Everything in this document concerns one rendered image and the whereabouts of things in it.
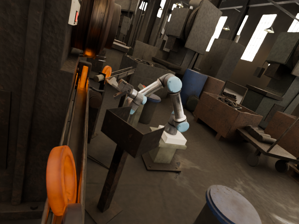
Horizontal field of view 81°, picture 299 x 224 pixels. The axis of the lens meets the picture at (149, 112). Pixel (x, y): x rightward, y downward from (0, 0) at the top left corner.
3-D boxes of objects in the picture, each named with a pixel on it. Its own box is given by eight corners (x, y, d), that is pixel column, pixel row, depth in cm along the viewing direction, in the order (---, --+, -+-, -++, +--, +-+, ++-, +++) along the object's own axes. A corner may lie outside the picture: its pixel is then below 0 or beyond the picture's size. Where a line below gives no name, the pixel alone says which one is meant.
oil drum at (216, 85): (197, 110, 461) (212, 78, 431) (187, 101, 511) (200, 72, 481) (214, 114, 485) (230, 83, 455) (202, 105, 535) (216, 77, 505)
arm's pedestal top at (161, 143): (172, 133, 208) (173, 130, 206) (185, 150, 180) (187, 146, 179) (148, 129, 194) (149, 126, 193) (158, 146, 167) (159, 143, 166)
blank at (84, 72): (82, 69, 115) (87, 70, 117) (83, 62, 128) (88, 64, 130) (78, 90, 122) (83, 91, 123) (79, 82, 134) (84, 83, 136)
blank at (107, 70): (101, 83, 175) (104, 85, 174) (100, 71, 162) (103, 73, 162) (109, 74, 183) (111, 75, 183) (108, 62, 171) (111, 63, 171)
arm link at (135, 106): (131, 110, 158) (138, 101, 155) (133, 116, 148) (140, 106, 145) (124, 106, 154) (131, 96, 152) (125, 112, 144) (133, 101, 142)
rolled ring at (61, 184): (79, 198, 59) (68, 201, 58) (73, 143, 60) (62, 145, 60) (65, 226, 41) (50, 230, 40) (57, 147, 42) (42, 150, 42)
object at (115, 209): (105, 236, 104) (143, 134, 80) (79, 205, 117) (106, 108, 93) (128, 216, 121) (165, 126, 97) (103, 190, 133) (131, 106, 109)
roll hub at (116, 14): (104, 49, 109) (115, 0, 99) (101, 44, 133) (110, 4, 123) (113, 52, 111) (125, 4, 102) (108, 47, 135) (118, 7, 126)
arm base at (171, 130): (173, 128, 193) (177, 121, 190) (178, 136, 180) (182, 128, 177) (161, 126, 188) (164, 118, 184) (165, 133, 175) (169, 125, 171)
